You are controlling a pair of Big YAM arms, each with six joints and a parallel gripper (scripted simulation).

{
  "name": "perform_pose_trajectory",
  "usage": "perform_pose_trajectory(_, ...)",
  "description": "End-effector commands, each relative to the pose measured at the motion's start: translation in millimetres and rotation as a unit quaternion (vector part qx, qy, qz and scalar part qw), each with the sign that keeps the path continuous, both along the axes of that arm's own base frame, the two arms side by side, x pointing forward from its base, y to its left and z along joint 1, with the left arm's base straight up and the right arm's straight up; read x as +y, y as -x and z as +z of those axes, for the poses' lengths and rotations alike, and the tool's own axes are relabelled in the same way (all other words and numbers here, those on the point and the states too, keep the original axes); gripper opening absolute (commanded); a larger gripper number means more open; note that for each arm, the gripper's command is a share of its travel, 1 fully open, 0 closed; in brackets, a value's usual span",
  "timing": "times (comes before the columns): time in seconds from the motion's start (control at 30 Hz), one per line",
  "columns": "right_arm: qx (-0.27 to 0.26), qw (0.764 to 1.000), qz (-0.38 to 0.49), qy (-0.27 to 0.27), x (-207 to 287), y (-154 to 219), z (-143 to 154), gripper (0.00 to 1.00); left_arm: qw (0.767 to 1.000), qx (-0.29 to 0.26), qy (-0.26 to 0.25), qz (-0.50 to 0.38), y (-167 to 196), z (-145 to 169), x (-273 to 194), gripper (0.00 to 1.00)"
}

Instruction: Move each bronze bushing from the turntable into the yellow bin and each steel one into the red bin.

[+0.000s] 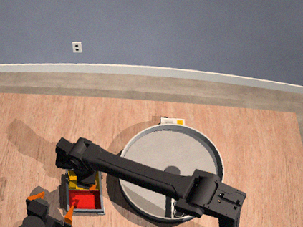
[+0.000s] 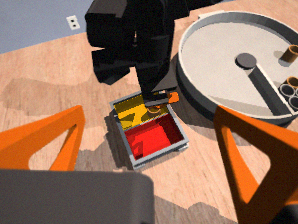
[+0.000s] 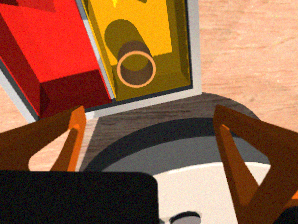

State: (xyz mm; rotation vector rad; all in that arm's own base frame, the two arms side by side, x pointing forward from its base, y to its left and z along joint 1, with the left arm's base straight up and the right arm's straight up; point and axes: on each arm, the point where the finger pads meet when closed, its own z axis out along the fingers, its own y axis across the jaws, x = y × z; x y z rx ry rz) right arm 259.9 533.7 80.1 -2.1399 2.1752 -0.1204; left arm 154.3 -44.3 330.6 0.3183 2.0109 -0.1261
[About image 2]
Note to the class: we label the red bin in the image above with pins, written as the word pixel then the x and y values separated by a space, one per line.
pixel 153 136

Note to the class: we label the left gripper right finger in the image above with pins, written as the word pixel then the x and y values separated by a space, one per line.
pixel 258 203

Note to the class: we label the divided red and yellow tray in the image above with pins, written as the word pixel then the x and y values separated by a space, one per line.
pixel 157 153

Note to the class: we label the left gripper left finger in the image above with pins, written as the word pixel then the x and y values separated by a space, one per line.
pixel 17 145

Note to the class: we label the bronze bushing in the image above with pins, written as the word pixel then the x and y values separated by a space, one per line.
pixel 293 81
pixel 153 114
pixel 290 56

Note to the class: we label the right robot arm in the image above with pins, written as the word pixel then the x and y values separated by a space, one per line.
pixel 106 27

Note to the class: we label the yellow bin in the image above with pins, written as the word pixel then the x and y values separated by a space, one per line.
pixel 133 112

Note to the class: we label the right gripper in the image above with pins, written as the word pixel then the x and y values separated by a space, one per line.
pixel 166 81

